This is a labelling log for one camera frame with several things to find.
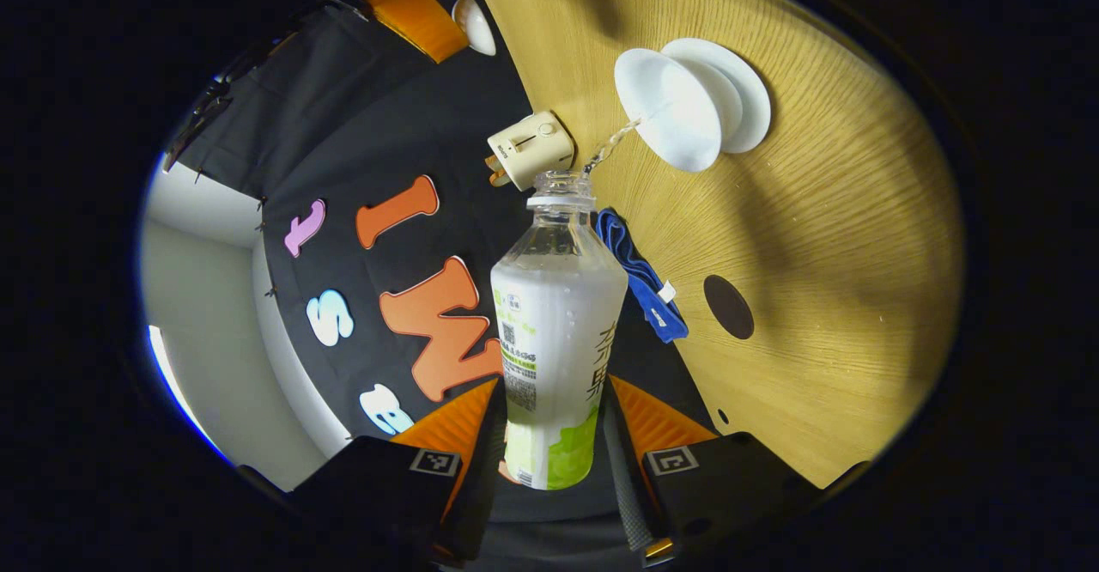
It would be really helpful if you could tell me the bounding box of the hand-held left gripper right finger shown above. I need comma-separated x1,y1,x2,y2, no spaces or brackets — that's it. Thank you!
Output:
601,374,825,566

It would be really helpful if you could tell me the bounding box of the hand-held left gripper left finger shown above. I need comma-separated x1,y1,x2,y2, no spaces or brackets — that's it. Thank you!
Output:
288,376,507,569

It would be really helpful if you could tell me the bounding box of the clear water bottle green label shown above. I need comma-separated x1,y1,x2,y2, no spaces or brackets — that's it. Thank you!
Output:
490,169,629,491

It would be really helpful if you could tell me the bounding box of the dark round coaster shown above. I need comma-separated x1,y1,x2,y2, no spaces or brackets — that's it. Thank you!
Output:
703,274,756,340

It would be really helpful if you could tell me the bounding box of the white teacup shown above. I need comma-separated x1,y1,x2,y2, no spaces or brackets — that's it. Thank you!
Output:
614,46,744,173

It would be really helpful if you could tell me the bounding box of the black backdrop cloth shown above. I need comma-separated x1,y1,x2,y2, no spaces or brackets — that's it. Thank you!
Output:
163,0,718,556

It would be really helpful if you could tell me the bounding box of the white toaster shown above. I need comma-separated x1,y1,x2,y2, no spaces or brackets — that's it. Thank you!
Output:
488,110,576,192

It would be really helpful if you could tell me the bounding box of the blue folded towel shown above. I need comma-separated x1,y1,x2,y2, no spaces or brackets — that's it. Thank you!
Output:
595,207,689,344

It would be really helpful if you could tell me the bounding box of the white saucer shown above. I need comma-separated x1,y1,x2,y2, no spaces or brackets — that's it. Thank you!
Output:
661,37,772,155

